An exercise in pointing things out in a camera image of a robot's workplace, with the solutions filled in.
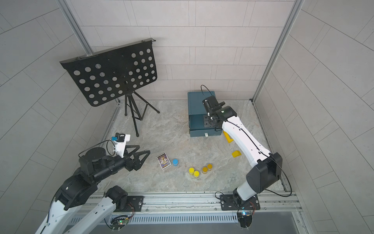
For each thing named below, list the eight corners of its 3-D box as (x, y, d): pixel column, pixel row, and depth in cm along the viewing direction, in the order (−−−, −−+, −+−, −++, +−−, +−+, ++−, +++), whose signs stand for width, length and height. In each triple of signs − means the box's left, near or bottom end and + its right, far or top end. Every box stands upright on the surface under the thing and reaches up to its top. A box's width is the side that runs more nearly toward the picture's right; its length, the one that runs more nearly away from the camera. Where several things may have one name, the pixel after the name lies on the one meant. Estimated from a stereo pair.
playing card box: (162, 169, 84) (161, 168, 82) (156, 158, 88) (156, 156, 87) (171, 164, 86) (171, 163, 84) (165, 153, 90) (165, 151, 89)
